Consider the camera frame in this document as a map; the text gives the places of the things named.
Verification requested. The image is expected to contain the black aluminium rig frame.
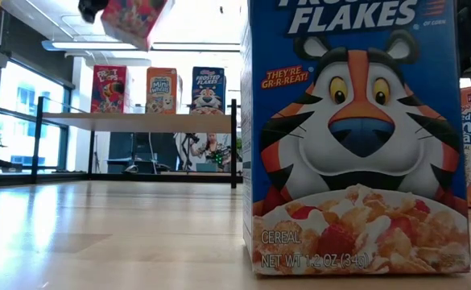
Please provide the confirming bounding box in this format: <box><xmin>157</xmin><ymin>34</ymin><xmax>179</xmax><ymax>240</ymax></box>
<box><xmin>0</xmin><ymin>171</ymin><xmax>244</xmax><ymax>189</ymax></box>

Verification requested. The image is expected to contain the wooden shelf with black posts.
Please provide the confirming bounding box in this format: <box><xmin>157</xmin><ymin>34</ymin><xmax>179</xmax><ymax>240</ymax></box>
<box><xmin>31</xmin><ymin>95</ymin><xmax>238</xmax><ymax>189</ymax></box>

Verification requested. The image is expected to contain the dark background cabinet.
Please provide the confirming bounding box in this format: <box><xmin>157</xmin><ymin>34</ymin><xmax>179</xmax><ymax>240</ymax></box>
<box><xmin>108</xmin><ymin>132</ymin><xmax>179</xmax><ymax>174</ymax></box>

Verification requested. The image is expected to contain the person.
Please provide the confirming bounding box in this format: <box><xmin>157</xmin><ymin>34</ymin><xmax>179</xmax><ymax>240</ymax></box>
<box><xmin>190</xmin><ymin>132</ymin><xmax>231</xmax><ymax>170</ymax></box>

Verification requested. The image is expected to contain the pink Froot Loops cereal box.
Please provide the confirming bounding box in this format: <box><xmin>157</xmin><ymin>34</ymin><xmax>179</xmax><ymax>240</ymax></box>
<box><xmin>100</xmin><ymin>0</ymin><xmax>176</xmax><ymax>52</ymax></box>
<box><xmin>90</xmin><ymin>64</ymin><xmax>134</xmax><ymax>114</ymax></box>

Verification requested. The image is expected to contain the blue Frosted Flakes cereal box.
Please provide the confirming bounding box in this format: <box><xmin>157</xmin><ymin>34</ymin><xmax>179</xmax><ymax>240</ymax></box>
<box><xmin>239</xmin><ymin>0</ymin><xmax>471</xmax><ymax>276</ymax></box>
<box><xmin>190</xmin><ymin>66</ymin><xmax>228</xmax><ymax>116</ymax></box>

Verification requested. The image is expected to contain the window with dark frame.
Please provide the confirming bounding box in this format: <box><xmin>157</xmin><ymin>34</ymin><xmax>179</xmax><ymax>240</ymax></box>
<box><xmin>0</xmin><ymin>60</ymin><xmax>73</xmax><ymax>172</ymax></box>

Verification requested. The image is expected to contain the long ceiling light fixture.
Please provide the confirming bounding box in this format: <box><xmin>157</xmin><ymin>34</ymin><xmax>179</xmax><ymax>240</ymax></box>
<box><xmin>41</xmin><ymin>39</ymin><xmax>241</xmax><ymax>52</ymax></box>

